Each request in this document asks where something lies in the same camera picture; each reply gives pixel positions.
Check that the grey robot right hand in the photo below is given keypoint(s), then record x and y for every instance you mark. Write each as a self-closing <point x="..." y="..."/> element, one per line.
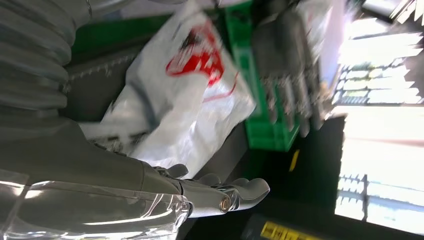
<point x="82" y="185"/>

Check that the green plastic crate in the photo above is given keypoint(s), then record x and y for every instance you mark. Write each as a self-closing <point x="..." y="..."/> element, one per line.
<point x="265" y="136"/>

